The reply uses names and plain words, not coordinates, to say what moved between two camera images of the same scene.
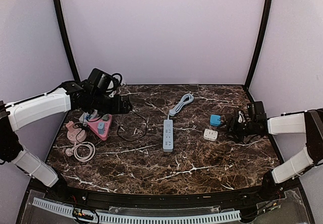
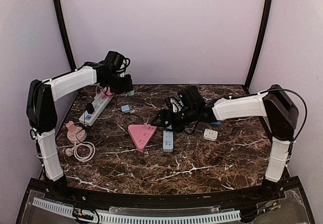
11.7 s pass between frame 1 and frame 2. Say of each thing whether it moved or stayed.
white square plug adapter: stayed
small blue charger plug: moved
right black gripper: moved
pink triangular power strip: moved
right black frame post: stayed
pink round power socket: stayed
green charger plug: moved
